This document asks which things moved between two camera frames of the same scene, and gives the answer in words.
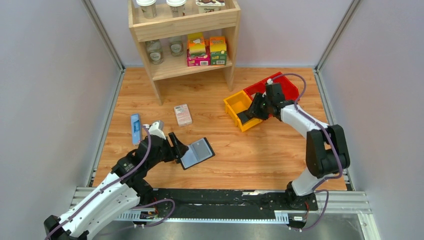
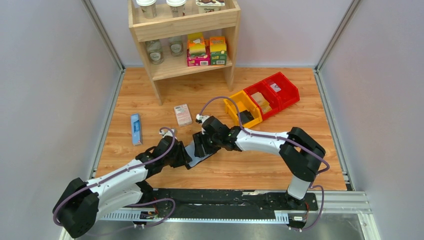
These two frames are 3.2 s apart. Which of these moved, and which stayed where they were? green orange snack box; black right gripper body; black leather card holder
Moved: black right gripper body
Stayed: black leather card holder; green orange snack box
